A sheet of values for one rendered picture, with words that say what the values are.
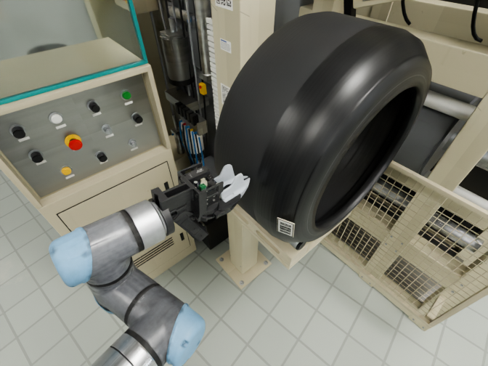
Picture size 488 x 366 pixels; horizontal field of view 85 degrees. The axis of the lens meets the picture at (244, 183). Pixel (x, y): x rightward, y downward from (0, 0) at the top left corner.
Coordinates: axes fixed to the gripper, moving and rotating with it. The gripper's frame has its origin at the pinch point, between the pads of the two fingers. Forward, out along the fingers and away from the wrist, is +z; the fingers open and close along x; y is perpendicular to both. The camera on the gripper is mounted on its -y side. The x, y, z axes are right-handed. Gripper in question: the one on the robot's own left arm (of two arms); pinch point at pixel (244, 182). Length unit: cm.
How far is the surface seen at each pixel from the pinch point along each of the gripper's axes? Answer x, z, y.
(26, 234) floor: 155, -62, -132
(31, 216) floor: 170, -55, -131
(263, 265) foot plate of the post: 24, 52, -117
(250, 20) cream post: 28.1, 23.4, 24.4
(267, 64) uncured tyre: 8.2, 10.9, 20.9
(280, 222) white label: -9.6, 3.3, -6.4
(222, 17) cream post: 35.5, 20.0, 23.8
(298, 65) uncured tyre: 1.8, 12.6, 22.4
